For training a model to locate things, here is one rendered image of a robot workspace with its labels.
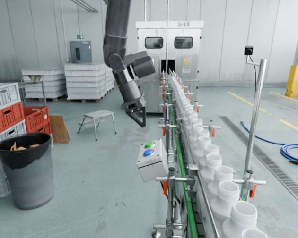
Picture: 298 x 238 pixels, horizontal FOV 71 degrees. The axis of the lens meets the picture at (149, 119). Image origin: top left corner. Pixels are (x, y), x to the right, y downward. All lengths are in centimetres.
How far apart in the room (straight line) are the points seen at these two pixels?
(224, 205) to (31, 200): 208
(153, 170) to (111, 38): 39
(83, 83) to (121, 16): 622
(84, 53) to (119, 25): 1029
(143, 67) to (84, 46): 1025
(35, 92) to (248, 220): 742
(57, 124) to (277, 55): 1003
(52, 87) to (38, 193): 527
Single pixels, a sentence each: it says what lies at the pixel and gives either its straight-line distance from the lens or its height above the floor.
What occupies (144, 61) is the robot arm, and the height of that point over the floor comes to 139.
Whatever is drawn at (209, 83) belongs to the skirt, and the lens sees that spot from 1055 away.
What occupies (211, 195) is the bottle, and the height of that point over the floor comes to 111.
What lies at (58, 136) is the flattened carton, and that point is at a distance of 375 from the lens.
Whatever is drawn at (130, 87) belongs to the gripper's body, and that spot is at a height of 131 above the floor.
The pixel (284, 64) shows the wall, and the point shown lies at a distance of 1170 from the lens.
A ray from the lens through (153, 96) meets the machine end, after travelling 483.
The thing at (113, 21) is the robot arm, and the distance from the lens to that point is 57.
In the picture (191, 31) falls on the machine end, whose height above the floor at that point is 189.
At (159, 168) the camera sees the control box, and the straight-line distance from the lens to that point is 63.
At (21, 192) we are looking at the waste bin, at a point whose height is 21.
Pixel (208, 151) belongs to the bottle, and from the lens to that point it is 58.
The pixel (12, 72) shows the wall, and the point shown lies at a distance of 1275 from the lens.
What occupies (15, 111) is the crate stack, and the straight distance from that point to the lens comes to 280.
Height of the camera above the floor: 140
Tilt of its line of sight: 17 degrees down
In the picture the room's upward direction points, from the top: straight up
